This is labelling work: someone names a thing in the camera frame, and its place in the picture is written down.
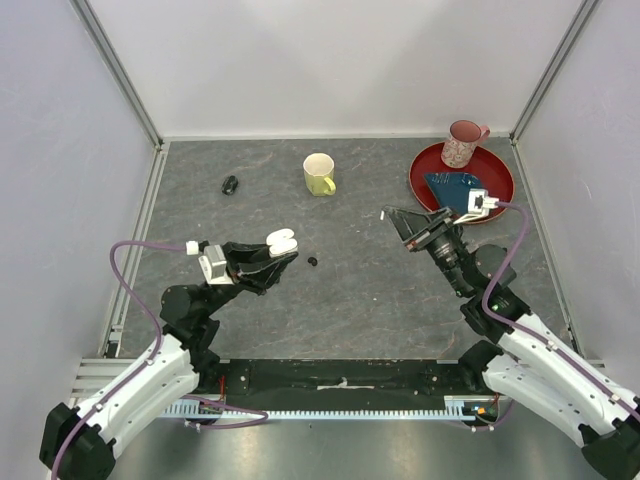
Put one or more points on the black clip object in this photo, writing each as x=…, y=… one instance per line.
x=230, y=185

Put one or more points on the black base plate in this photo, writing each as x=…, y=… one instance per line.
x=295, y=384

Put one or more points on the white earbud charging case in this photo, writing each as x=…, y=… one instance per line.
x=281, y=242

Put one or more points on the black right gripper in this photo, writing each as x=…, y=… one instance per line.
x=409, y=224

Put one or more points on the left aluminium frame post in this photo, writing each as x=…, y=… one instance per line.
x=107, y=51

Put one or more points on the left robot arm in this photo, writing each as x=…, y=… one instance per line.
x=84, y=442

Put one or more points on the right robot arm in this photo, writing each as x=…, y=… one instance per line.
x=520, y=357

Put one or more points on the blue leaf-shaped dish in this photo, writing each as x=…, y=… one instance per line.
x=452, y=189

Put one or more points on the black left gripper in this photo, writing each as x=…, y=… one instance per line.
x=249, y=265

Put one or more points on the right aluminium frame post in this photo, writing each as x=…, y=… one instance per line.
x=559, y=57

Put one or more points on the red round tray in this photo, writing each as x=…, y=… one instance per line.
x=485, y=165

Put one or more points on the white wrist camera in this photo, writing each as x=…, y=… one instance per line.
x=480, y=205
x=212, y=261

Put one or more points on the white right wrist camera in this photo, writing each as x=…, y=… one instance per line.
x=480, y=205

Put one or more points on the yellow-green ceramic mug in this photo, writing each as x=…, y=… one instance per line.
x=318, y=174

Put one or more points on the light blue cable duct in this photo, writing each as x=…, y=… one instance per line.
x=195, y=411

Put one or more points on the pink patterned mug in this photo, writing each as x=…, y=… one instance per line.
x=464, y=137

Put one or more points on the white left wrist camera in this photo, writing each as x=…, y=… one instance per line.
x=212, y=261

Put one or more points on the aluminium frame post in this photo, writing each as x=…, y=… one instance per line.
x=559, y=57
x=107, y=51

